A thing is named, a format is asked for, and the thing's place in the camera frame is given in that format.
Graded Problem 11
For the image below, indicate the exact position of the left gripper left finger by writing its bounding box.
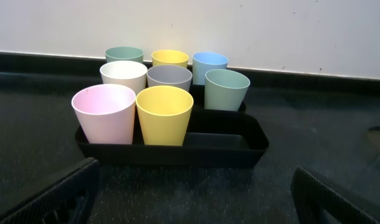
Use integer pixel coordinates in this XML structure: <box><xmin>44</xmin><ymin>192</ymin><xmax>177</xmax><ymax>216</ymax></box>
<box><xmin>0</xmin><ymin>157</ymin><xmax>102</xmax><ymax>224</ymax></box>

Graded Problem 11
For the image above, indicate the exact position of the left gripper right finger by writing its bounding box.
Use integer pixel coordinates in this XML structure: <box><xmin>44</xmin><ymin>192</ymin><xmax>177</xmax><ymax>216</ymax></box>
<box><xmin>290</xmin><ymin>167</ymin><xmax>380</xmax><ymax>224</ymax></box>

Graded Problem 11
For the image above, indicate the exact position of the pink cup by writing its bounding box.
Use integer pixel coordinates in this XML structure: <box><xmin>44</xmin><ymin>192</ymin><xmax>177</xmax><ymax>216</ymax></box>
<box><xmin>71</xmin><ymin>83</ymin><xmax>137</xmax><ymax>145</ymax></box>

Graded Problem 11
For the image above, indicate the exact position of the yellow cup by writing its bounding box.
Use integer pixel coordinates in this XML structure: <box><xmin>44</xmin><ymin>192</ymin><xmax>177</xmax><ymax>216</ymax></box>
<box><xmin>135</xmin><ymin>85</ymin><xmax>194</xmax><ymax>146</ymax></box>
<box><xmin>151</xmin><ymin>49</ymin><xmax>189</xmax><ymax>68</ymax></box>

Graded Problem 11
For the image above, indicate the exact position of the black tray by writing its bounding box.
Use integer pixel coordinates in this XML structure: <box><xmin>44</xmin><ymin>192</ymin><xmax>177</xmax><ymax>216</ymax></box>
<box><xmin>74</xmin><ymin>83</ymin><xmax>270</xmax><ymax>169</ymax></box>

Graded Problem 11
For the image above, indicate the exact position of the white cup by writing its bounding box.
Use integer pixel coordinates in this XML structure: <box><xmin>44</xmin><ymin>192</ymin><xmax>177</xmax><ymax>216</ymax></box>
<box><xmin>99</xmin><ymin>60</ymin><xmax>148</xmax><ymax>96</ymax></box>

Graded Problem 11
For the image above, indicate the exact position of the green cup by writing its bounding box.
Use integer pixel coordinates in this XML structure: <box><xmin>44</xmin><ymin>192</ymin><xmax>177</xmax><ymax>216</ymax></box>
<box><xmin>105</xmin><ymin>46</ymin><xmax>145</xmax><ymax>65</ymax></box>
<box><xmin>204</xmin><ymin>68</ymin><xmax>251</xmax><ymax>112</ymax></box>

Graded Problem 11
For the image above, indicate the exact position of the grey cup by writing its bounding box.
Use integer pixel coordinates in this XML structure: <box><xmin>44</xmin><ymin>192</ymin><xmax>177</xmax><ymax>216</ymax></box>
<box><xmin>146</xmin><ymin>64</ymin><xmax>193</xmax><ymax>93</ymax></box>

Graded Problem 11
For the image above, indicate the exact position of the blue cup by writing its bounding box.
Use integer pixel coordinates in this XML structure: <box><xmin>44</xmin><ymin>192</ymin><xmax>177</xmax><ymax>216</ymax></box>
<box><xmin>192</xmin><ymin>52</ymin><xmax>229</xmax><ymax>86</ymax></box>

